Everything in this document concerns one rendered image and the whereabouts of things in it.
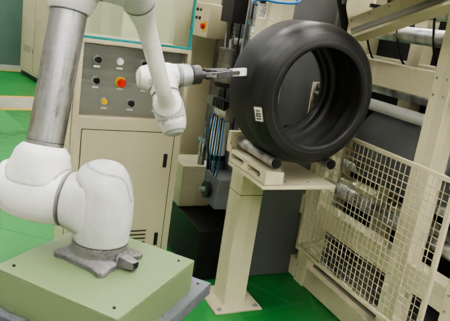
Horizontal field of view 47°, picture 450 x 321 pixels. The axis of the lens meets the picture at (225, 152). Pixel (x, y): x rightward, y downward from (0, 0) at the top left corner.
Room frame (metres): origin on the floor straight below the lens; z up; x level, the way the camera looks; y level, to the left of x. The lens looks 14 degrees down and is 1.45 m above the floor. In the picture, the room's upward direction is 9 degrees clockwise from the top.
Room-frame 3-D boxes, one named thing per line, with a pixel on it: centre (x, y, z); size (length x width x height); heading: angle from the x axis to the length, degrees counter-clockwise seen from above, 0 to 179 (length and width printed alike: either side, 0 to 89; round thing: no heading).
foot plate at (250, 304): (2.54, -0.14, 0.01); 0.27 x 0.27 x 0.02; 26
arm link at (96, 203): (1.35, 0.32, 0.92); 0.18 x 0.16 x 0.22; 85
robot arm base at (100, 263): (1.34, 0.29, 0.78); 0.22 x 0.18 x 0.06; 62
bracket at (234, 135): (2.48, -0.19, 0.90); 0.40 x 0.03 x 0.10; 116
